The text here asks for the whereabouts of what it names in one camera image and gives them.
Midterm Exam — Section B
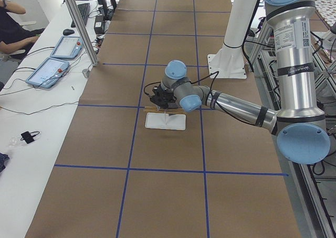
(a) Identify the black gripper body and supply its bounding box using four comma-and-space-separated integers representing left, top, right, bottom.
150, 85, 176, 109

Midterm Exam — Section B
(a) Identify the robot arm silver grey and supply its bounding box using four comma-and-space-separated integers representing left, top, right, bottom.
149, 0, 331, 165

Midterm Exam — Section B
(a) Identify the black monitor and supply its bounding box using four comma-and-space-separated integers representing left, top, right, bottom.
97, 0, 117, 21

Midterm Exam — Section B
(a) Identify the black power adapter box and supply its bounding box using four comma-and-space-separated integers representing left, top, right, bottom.
94, 15, 106, 35

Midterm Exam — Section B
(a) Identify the seated person in black shirt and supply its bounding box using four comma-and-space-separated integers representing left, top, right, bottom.
0, 0, 45, 60

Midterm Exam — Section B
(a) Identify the dark blue cloth at edge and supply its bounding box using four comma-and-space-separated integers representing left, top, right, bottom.
0, 153, 9, 172

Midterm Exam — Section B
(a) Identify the black computer mouse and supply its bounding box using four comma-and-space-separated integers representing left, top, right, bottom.
62, 29, 75, 36

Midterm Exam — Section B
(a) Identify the near blue teach pendant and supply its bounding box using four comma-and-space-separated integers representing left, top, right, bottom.
25, 57, 70, 89

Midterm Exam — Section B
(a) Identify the clear plastic bag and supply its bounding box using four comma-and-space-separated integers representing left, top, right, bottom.
8, 136, 27, 148

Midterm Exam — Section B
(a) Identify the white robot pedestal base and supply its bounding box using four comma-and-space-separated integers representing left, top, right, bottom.
207, 0, 259, 79

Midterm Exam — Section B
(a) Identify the blue teach pendant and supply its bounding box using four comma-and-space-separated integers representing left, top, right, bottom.
50, 36, 82, 60
25, 57, 70, 89

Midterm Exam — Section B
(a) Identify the white towel rack with wooden bars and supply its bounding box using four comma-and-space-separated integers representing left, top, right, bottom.
143, 106, 186, 131

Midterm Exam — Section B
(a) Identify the far blue teach pendant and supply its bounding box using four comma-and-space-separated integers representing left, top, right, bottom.
50, 36, 82, 60

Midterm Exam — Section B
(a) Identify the black keyboard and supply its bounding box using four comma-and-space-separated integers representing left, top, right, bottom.
77, 3, 90, 26

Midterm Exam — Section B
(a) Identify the blue-grey microfibre towel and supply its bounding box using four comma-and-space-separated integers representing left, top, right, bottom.
165, 103, 185, 115

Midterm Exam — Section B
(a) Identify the aluminium frame rail right side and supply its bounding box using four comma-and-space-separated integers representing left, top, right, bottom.
251, 46, 336, 238

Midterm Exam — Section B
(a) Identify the small black device with cable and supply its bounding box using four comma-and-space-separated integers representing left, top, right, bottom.
20, 131, 40, 144

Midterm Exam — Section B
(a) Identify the aluminium frame post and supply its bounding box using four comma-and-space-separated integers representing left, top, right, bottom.
65, 0, 98, 67

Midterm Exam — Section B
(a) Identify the black cable on white desk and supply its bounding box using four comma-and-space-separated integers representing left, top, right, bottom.
0, 101, 79, 116

